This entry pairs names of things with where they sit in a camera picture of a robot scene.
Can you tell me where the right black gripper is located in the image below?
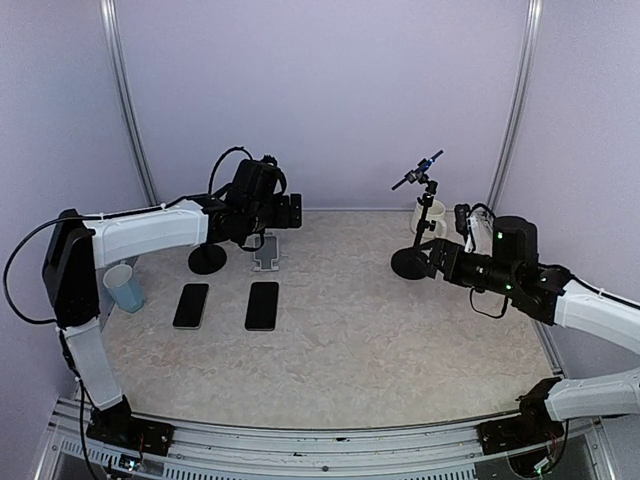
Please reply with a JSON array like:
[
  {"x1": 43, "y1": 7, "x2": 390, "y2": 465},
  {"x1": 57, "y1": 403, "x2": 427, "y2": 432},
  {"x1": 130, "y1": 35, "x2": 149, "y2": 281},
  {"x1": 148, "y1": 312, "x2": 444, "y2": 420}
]
[{"x1": 407, "y1": 237, "x2": 520, "y2": 296}]

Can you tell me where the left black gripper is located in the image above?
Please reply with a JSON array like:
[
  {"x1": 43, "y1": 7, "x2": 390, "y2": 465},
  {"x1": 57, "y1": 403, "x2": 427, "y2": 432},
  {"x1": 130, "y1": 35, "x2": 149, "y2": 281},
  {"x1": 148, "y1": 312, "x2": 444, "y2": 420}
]
[{"x1": 247, "y1": 193, "x2": 303, "y2": 236}]

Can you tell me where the white wedge phone stand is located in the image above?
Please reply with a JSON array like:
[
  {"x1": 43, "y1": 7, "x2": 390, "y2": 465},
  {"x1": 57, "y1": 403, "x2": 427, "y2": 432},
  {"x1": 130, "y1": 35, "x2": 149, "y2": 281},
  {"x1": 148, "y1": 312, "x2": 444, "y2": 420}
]
[{"x1": 252, "y1": 232, "x2": 280, "y2": 273}]

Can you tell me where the black tripod clamp stand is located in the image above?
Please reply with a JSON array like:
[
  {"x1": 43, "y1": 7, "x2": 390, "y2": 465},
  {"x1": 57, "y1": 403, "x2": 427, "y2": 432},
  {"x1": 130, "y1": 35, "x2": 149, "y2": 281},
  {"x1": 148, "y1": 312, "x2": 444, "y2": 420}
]
[{"x1": 391, "y1": 170, "x2": 438, "y2": 280}]

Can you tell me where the black round-base phone stand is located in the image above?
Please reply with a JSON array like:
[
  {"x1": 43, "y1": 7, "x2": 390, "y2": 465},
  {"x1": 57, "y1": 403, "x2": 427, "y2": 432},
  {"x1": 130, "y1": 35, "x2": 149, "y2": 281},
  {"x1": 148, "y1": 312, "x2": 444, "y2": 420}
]
[{"x1": 188, "y1": 244, "x2": 227, "y2": 275}]

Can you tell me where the black phone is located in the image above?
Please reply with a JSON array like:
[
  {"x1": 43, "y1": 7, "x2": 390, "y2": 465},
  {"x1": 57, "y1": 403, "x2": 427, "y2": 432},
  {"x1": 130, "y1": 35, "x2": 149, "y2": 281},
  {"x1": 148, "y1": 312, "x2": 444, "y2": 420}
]
[
  {"x1": 245, "y1": 281, "x2": 279, "y2": 331},
  {"x1": 172, "y1": 283, "x2": 209, "y2": 330}
]

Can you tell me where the blue phone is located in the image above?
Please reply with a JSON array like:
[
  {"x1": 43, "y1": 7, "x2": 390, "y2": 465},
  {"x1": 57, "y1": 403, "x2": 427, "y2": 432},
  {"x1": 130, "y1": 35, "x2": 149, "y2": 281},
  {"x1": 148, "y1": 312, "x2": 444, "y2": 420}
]
[{"x1": 391, "y1": 150, "x2": 444, "y2": 191}]

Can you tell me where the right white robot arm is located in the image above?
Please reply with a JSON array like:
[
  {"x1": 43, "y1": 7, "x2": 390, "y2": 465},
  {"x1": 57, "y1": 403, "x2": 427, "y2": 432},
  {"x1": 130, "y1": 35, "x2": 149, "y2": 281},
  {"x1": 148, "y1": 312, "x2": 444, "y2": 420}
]
[{"x1": 419, "y1": 216, "x2": 639, "y2": 444}]

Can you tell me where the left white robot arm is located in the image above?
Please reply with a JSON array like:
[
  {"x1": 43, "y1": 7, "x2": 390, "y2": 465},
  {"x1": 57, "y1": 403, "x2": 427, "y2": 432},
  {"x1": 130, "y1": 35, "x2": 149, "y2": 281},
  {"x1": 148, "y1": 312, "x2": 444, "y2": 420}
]
[{"x1": 42, "y1": 156, "x2": 302, "y2": 445}]

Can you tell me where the white mug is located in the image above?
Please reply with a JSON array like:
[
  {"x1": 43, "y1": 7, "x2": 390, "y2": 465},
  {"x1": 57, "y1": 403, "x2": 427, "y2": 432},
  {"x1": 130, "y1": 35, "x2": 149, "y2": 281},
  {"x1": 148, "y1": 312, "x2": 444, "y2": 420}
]
[{"x1": 410, "y1": 200, "x2": 447, "y2": 241}]

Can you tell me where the light blue mug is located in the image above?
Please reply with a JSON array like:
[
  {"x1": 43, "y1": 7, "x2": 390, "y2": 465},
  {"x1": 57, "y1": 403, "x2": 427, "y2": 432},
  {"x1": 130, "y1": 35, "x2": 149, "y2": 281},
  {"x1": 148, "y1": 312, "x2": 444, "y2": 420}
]
[{"x1": 102, "y1": 263, "x2": 144, "y2": 313}]

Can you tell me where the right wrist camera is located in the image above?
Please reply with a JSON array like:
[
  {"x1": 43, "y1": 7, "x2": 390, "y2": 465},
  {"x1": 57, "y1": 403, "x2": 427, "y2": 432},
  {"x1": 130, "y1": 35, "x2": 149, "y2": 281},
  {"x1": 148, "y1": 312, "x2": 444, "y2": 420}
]
[{"x1": 454, "y1": 203, "x2": 496, "y2": 254}]

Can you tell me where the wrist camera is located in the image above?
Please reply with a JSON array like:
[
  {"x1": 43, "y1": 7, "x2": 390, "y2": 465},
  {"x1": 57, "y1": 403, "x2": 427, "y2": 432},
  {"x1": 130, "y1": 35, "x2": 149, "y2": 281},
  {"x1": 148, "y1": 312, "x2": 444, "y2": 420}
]
[
  {"x1": 261, "y1": 155, "x2": 278, "y2": 167},
  {"x1": 454, "y1": 203, "x2": 496, "y2": 254}
]

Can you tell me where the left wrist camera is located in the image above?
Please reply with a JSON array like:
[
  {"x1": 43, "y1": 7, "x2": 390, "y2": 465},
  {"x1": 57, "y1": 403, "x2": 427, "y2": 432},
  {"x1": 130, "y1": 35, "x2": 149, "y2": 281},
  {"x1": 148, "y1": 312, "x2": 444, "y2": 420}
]
[{"x1": 261, "y1": 155, "x2": 278, "y2": 167}]

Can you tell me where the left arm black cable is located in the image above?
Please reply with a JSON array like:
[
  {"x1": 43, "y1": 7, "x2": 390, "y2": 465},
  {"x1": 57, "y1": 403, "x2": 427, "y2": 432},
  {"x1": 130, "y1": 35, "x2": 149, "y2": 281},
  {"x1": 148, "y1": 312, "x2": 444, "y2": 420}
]
[{"x1": 2, "y1": 145, "x2": 251, "y2": 324}]

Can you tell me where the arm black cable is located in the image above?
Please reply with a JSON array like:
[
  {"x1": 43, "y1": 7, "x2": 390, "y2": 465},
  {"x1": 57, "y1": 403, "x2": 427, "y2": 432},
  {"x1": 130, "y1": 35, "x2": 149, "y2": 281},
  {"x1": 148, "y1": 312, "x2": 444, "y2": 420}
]
[
  {"x1": 2, "y1": 145, "x2": 251, "y2": 324},
  {"x1": 467, "y1": 202, "x2": 640, "y2": 321}
]

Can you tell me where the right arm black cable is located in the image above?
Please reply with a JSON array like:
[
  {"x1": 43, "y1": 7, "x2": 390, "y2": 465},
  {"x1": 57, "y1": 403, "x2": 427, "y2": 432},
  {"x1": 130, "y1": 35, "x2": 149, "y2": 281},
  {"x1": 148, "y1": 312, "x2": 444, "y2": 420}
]
[{"x1": 467, "y1": 202, "x2": 640, "y2": 321}]

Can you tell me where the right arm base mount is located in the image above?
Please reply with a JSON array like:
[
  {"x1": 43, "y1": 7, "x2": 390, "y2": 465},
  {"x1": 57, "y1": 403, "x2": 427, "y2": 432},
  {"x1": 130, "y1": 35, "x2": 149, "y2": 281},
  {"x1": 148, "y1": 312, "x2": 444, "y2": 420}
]
[{"x1": 476, "y1": 414, "x2": 565, "y2": 455}]

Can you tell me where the front aluminium rail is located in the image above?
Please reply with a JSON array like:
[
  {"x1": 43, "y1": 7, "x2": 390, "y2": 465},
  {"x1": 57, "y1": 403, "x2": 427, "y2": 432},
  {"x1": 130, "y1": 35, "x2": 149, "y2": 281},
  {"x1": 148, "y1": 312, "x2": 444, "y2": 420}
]
[{"x1": 34, "y1": 399, "x2": 617, "y2": 479}]

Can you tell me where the right aluminium frame post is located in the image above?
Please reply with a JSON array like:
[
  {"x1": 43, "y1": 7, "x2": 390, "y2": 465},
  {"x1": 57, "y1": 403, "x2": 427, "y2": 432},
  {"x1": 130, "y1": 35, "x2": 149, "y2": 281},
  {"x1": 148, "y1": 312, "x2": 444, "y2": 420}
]
[{"x1": 486, "y1": 0, "x2": 544, "y2": 211}]

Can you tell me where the aluminium frame post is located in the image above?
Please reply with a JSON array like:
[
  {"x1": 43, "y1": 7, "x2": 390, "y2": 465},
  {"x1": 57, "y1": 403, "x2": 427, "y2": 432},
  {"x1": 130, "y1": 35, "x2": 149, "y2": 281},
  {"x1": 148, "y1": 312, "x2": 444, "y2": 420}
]
[
  {"x1": 100, "y1": 0, "x2": 159, "y2": 206},
  {"x1": 486, "y1": 0, "x2": 544, "y2": 211}
]

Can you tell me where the left aluminium frame post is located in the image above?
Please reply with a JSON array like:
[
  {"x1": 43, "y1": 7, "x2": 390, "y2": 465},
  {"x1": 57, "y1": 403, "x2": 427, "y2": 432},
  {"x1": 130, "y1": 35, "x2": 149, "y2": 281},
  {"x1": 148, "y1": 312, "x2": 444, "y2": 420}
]
[{"x1": 100, "y1": 0, "x2": 159, "y2": 206}]

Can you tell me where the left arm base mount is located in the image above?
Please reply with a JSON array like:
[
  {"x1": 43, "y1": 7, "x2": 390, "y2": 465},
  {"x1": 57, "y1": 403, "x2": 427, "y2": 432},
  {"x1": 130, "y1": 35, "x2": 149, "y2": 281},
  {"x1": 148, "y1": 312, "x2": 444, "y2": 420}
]
[{"x1": 86, "y1": 416, "x2": 174, "y2": 456}]

